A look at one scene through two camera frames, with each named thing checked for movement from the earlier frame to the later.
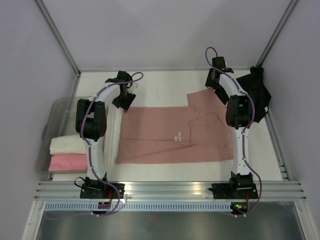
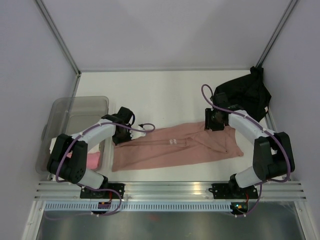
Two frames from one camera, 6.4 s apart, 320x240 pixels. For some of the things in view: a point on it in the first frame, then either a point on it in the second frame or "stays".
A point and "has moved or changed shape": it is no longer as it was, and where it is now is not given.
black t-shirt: x=256 y=85 stays
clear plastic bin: x=61 y=121 stays
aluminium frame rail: x=267 y=191 stays
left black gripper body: x=124 y=100 -> x=120 y=137
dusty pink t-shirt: x=200 y=132 has moved or changed shape
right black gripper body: x=210 y=82 -> x=211 y=120
